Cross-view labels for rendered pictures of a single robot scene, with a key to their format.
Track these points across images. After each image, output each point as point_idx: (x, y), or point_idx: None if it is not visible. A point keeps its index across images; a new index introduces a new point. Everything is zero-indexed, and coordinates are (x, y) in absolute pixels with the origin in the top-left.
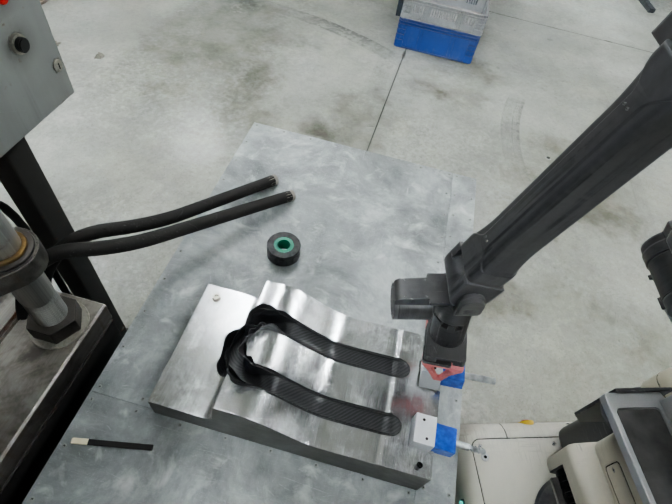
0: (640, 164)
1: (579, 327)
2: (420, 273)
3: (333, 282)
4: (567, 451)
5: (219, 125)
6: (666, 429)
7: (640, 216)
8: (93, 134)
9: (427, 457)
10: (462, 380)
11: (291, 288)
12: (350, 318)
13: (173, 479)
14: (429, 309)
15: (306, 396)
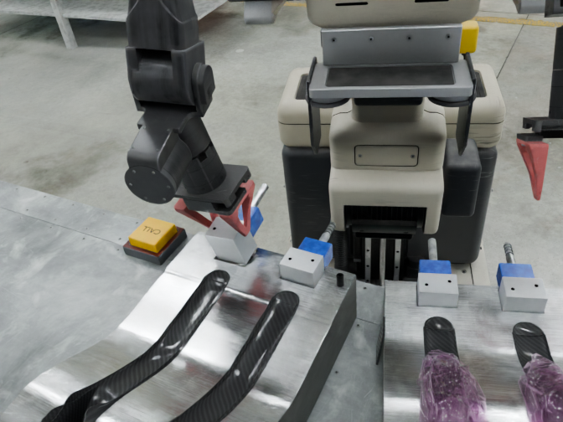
0: None
1: (194, 223)
2: (89, 259)
3: (43, 365)
4: (334, 191)
5: None
6: (348, 68)
7: (107, 139)
8: None
9: (330, 272)
10: (256, 208)
11: (33, 382)
12: (121, 326)
13: None
14: (182, 145)
15: (219, 397)
